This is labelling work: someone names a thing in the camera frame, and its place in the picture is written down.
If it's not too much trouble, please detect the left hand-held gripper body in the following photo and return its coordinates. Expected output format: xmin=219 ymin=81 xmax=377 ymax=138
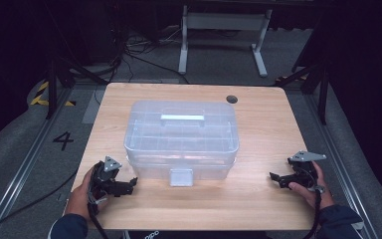
xmin=88 ymin=155 xmax=127 ymax=206

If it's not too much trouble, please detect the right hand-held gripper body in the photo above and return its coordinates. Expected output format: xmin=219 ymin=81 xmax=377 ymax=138
xmin=287 ymin=150 xmax=327 ymax=189

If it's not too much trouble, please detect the clear plastic storage box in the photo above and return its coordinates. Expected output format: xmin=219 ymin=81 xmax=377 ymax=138
xmin=122 ymin=99 xmax=241 ymax=188

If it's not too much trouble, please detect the person's right hand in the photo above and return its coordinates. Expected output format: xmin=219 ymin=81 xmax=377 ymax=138
xmin=287 ymin=161 xmax=335 ymax=211

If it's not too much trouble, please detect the person's left hand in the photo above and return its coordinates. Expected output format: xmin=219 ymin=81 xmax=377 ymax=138
xmin=67 ymin=163 xmax=109 ymax=221

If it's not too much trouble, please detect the black tripod stand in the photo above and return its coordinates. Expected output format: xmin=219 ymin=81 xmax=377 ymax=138
xmin=276 ymin=61 xmax=330 ymax=126
xmin=44 ymin=54 xmax=109 ymax=120

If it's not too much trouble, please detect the yellow and black floor tape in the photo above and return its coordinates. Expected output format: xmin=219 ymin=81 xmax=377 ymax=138
xmin=29 ymin=81 xmax=78 ymax=108

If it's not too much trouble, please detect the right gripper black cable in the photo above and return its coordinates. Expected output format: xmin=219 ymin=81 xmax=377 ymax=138
xmin=306 ymin=184 xmax=326 ymax=239

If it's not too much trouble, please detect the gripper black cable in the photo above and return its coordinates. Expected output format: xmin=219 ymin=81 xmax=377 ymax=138
xmin=87 ymin=200 xmax=111 ymax=239
xmin=306 ymin=184 xmax=326 ymax=239

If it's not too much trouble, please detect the metal floor rail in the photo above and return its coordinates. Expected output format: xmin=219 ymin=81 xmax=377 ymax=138
xmin=304 ymin=93 xmax=380 ymax=239
xmin=0 ymin=88 xmax=75 ymax=235

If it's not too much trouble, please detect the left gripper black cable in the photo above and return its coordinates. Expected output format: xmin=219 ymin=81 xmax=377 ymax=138
xmin=87 ymin=200 xmax=111 ymax=239

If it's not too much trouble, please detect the long black floor cable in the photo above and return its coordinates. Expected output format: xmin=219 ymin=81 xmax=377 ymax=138
xmin=0 ymin=169 xmax=80 ymax=239

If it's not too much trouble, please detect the bundle of black floor cables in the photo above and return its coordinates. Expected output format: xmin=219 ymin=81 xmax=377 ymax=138
xmin=110 ymin=28 xmax=191 ymax=85

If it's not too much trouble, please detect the white metal desk frame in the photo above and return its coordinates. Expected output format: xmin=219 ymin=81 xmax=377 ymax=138
xmin=177 ymin=4 xmax=274 ymax=78

